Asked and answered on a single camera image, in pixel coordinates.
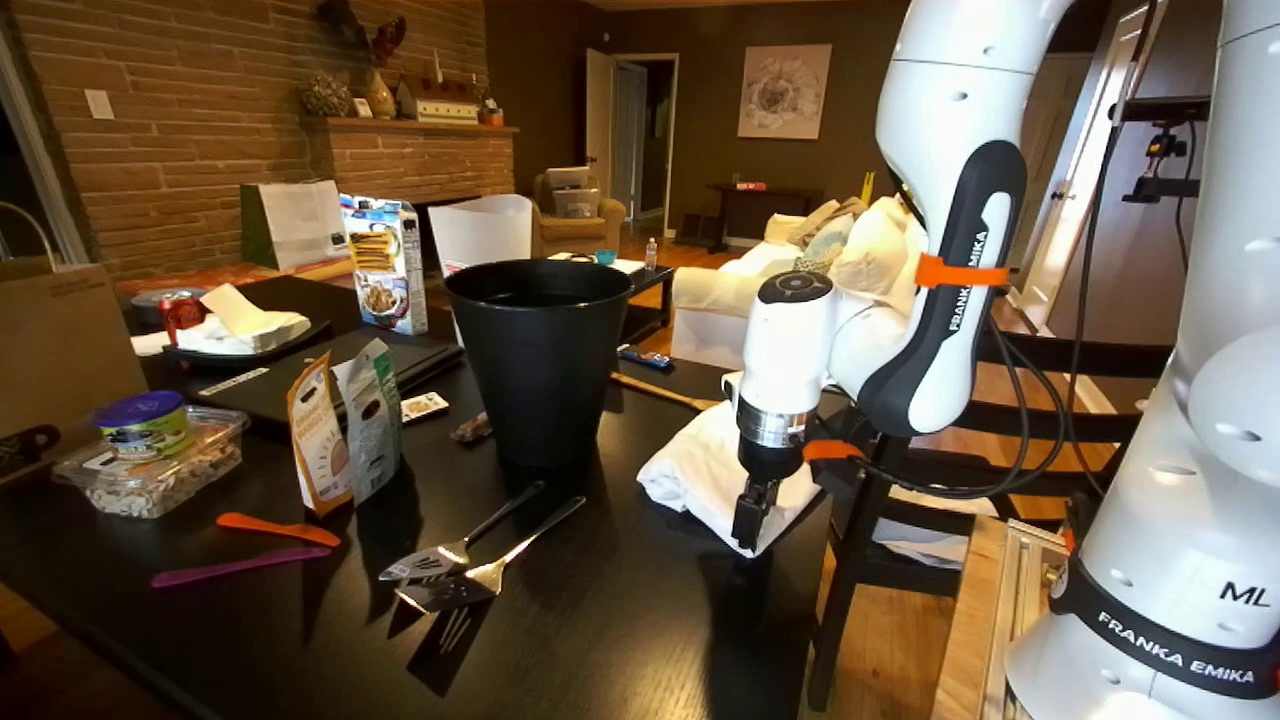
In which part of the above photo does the brown white snack pouch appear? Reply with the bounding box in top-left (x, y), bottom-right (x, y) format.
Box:
top-left (282, 360), bottom-right (351, 517)

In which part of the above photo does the black wooden chair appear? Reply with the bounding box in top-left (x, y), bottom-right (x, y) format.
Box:
top-left (803, 330), bottom-right (1169, 709)

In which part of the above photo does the clear plastic food container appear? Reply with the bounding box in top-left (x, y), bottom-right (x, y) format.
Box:
top-left (57, 409), bottom-right (246, 519)

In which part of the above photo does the thin white cloth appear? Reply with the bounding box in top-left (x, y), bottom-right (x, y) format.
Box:
top-left (870, 489), bottom-right (994, 568)

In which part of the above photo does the purple plastic utensil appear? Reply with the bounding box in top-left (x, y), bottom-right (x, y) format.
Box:
top-left (149, 548), bottom-right (331, 588)

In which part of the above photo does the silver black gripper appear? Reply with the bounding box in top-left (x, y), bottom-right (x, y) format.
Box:
top-left (731, 398), bottom-right (803, 548)

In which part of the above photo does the folded white napkin stack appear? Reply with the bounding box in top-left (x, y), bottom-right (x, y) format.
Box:
top-left (175, 285), bottom-right (310, 354)

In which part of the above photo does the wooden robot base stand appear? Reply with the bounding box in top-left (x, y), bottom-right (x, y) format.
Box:
top-left (933, 517), bottom-right (1065, 720)

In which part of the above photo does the white couch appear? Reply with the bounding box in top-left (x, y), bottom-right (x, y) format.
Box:
top-left (668, 193), bottom-right (933, 393)

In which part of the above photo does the wall picture frame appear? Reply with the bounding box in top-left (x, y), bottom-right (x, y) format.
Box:
top-left (736, 42), bottom-right (831, 139)

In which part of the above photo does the black plastic bin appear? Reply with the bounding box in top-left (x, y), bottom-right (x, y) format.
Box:
top-left (442, 261), bottom-right (630, 484)

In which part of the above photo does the thick white towel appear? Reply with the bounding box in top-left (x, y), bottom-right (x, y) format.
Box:
top-left (635, 398), bottom-right (818, 558)

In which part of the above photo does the metal spatula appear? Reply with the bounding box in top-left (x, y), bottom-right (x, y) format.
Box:
top-left (379, 481), bottom-right (543, 583)

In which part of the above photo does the green white snack pouch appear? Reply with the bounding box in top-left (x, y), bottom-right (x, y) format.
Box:
top-left (331, 340), bottom-right (400, 504)

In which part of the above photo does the blue lidded jar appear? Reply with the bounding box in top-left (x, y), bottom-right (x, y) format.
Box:
top-left (97, 388), bottom-right (193, 457)

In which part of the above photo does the orange plastic utensil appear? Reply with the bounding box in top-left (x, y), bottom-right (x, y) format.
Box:
top-left (215, 512), bottom-right (344, 548)

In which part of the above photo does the brown paper bag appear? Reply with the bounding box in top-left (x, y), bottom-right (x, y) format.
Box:
top-left (0, 261), bottom-right (149, 437)

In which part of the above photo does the colourful food box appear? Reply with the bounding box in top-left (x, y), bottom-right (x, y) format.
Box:
top-left (341, 195), bottom-right (429, 336)

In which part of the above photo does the white paper bag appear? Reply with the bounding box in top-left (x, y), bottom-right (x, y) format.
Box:
top-left (258, 180), bottom-right (349, 271)

